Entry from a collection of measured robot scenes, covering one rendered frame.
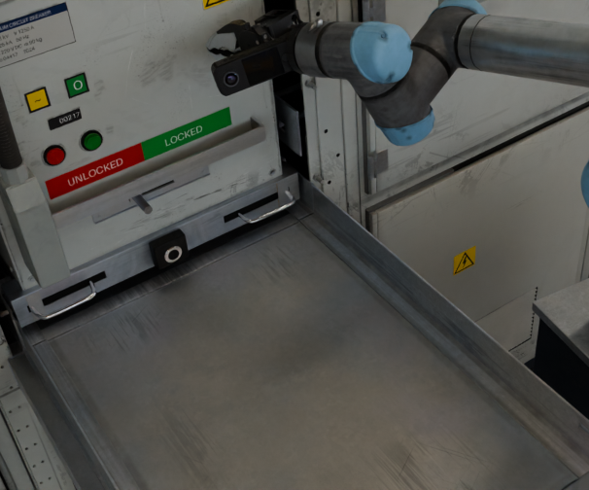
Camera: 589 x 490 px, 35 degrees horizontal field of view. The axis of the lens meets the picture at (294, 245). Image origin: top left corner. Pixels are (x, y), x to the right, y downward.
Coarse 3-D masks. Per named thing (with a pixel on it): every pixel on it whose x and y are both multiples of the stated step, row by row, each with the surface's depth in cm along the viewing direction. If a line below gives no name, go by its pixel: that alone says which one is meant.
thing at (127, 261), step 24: (288, 168) 167; (264, 192) 164; (192, 216) 159; (216, 216) 161; (144, 240) 155; (192, 240) 161; (96, 264) 152; (120, 264) 154; (144, 264) 157; (48, 288) 149; (72, 288) 152; (96, 288) 154; (24, 312) 149; (48, 312) 151
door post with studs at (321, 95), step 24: (312, 0) 144; (312, 96) 155; (336, 96) 157; (312, 120) 157; (336, 120) 160; (312, 144) 160; (336, 144) 163; (312, 168) 163; (336, 168) 166; (336, 192) 170
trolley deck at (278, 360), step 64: (256, 256) 162; (320, 256) 160; (128, 320) 152; (192, 320) 151; (256, 320) 150; (320, 320) 149; (384, 320) 148; (128, 384) 142; (192, 384) 141; (256, 384) 140; (320, 384) 139; (384, 384) 138; (448, 384) 137; (64, 448) 133; (128, 448) 132; (192, 448) 132; (256, 448) 131; (320, 448) 130; (384, 448) 129; (448, 448) 128; (512, 448) 127
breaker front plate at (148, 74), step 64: (64, 0) 126; (128, 0) 131; (192, 0) 137; (256, 0) 143; (64, 64) 131; (128, 64) 137; (192, 64) 143; (64, 128) 136; (128, 128) 143; (192, 192) 156
